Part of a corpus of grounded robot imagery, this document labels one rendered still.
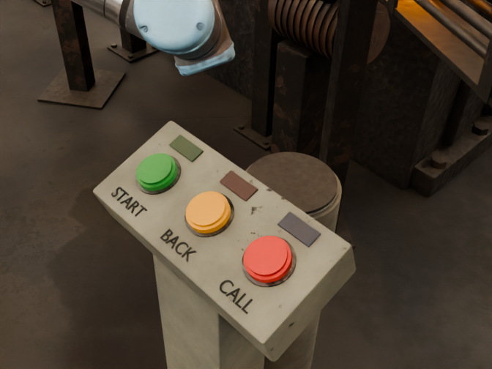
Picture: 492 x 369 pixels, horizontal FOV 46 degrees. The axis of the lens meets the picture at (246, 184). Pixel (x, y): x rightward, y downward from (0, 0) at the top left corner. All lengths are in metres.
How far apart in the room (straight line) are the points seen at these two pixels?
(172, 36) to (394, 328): 0.75
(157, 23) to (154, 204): 0.26
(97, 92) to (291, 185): 1.21
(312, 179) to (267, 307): 0.25
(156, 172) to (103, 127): 1.13
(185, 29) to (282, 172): 0.21
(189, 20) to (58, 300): 0.72
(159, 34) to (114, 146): 0.91
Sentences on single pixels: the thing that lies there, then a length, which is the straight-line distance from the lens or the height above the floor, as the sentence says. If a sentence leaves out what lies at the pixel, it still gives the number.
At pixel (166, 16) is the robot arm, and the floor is 0.66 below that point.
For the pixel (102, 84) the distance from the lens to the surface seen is 1.85.
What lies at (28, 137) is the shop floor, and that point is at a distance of 1.70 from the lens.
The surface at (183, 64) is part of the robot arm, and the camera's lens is 0.87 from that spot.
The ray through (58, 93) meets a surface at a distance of 1.84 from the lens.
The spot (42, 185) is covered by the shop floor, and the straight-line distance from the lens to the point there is 1.52.
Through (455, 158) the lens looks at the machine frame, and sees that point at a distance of 1.53.
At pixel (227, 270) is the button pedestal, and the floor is 0.59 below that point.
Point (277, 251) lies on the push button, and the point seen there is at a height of 0.61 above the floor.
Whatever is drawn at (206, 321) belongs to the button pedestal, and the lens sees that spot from 0.57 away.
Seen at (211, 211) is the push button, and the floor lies 0.61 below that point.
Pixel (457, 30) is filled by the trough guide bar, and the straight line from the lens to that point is 0.65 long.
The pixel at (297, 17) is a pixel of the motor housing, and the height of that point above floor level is 0.48.
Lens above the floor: 0.97
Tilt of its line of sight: 42 degrees down
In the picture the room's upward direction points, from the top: 2 degrees clockwise
